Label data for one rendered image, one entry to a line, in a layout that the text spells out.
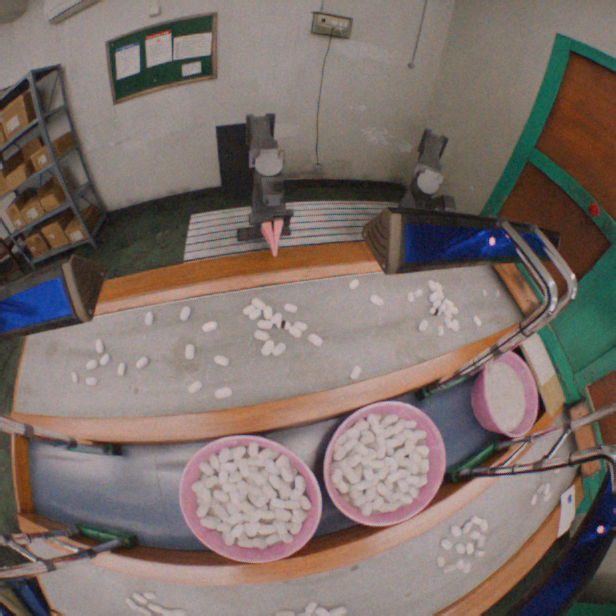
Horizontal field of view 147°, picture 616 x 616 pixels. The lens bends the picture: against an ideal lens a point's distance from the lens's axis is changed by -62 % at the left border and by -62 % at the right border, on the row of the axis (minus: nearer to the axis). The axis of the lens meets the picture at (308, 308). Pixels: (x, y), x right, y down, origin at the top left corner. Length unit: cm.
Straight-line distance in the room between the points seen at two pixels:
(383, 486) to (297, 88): 248
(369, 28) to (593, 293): 241
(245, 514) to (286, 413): 23
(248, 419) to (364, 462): 25
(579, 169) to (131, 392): 141
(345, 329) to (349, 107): 222
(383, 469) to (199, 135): 246
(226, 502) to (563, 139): 136
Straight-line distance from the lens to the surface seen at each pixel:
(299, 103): 238
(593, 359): 100
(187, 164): 250
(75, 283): 30
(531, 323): 41
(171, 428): 52
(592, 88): 109
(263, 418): 48
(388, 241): 28
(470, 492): 65
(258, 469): 52
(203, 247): 90
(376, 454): 54
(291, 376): 52
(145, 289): 71
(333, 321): 59
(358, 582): 61
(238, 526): 53
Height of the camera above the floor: 124
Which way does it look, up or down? 56 degrees down
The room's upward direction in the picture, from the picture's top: 10 degrees clockwise
